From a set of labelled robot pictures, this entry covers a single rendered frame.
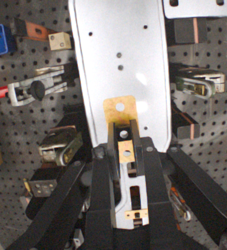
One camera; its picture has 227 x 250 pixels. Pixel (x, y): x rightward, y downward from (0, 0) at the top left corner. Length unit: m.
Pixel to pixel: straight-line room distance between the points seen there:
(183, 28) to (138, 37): 0.12
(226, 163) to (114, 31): 0.84
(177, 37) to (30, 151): 0.77
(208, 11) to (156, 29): 0.14
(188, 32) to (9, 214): 1.25
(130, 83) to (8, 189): 0.90
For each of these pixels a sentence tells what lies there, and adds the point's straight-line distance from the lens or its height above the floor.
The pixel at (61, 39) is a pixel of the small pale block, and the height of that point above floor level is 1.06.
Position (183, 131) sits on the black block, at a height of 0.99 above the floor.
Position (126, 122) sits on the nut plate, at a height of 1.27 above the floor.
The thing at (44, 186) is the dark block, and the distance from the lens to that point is 0.50.
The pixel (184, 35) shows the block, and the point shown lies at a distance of 0.54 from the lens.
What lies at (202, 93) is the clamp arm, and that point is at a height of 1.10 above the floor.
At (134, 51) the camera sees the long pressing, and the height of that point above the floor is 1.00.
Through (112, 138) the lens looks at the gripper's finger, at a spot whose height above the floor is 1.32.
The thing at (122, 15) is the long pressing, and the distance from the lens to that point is 0.50.
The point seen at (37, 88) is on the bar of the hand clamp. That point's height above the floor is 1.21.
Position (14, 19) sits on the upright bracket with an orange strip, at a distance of 0.33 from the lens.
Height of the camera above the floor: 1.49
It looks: 70 degrees down
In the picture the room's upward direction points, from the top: 178 degrees counter-clockwise
